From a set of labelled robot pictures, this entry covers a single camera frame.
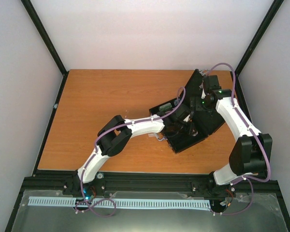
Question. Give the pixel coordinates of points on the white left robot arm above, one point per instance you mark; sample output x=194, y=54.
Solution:
x=115, y=135

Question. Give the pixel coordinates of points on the black aluminium frame rail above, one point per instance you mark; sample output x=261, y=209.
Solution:
x=195, y=185

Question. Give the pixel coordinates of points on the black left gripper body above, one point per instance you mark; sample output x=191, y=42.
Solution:
x=182, y=130

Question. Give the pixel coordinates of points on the white perforated cable strip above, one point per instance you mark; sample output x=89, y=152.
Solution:
x=121, y=203

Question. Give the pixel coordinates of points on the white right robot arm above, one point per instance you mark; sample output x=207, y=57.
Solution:
x=250, y=156

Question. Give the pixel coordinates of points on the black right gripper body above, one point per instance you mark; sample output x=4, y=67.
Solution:
x=204, y=107

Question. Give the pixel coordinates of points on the black poker set case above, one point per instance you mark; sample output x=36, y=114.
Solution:
x=206, y=123

